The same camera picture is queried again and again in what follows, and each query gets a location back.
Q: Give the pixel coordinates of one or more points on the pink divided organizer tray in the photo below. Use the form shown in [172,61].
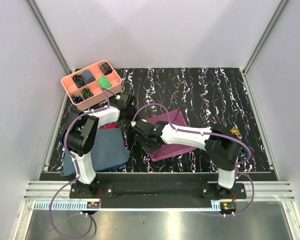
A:
[99,94]

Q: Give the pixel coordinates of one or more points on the dark patterned rolled cloth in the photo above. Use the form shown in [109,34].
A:
[106,68]

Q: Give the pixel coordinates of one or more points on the grey-blue folded cloth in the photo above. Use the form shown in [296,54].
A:
[108,152]

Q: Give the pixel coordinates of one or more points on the purple satin napkin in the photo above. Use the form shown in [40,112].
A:
[170,150]

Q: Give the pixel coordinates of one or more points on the black patterned rolled cloth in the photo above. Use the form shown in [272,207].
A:
[78,80]

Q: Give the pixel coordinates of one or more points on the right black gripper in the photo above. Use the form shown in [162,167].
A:
[148,150]

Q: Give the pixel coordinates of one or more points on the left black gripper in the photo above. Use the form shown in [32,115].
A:
[133,107]

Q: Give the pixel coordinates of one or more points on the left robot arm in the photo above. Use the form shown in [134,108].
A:
[93,143]

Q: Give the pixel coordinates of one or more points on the yellow-black patterned rolled cloth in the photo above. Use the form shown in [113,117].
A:
[86,93]

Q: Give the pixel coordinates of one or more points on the blue rolled cloth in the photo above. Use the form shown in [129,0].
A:
[88,77]

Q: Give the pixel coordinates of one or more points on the blue-black patterned rolled cloth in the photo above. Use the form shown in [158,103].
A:
[77,99]

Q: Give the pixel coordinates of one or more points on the red folded cloth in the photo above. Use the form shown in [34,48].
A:
[114,126]

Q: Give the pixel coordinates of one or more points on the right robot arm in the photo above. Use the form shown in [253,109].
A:
[222,149]

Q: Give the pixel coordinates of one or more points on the green rolled cloth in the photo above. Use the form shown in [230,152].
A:
[104,82]

